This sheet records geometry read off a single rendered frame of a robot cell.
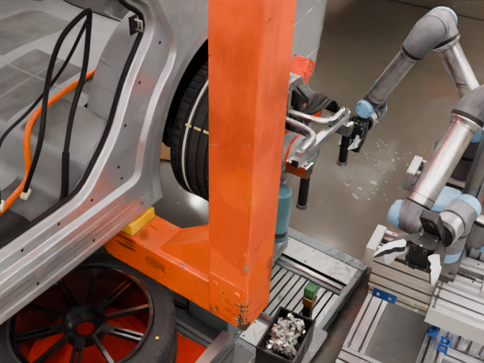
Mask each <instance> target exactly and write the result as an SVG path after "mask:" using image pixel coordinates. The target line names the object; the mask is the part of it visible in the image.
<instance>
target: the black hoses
mask: <svg viewBox="0 0 484 363"><path fill-rule="evenodd" d="M322 109H327V110H329V111H331V112H335V113H337V112H338V111H339V110H340V106H338V104H337V101H336V100H335V99H331V98H329V97H327V96H326V95H325V94H324V93H322V94H320V93H319V92H314V93H312V94H311V96H310V98H309V100H308V103H307V105H306V107H305V110H304V111H303V112H302V113H305V114H307V115H313V114H315V113H317V112H319V111H321V110H322Z"/></svg>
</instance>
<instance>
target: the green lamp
mask: <svg viewBox="0 0 484 363"><path fill-rule="evenodd" d="M303 294H304V296H306V297H309V298H310V299H313V298H314V297H315V296H316V295H317V294H318V285H316V284H313V283H312V282H309V283H307V285H306V286H305V288H304V293H303Z"/></svg>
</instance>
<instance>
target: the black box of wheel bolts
mask: <svg viewBox="0 0 484 363"><path fill-rule="evenodd" d="M315 323H316V321H315V320H313V319H311V318H308V317H306V316H304V315H301V314H299V313H296V312H294V311H291V310H289V309H286V308H283V307H282V306H279V308H278V310H277V312H276V313H275V315H274V317H273V318H272V320H271V322H270V323H269V325H268V326H267V328H266V330H265V332H264V334H263V335H262V337H261V338H260V340H259V342H258V344H257V345H256V358H255V363H301V362H302V361H303V357H304V356H305V354H306V352H307V350H308V348H309V346H310V344H311V342H312V340H313V332H314V327H315Z"/></svg>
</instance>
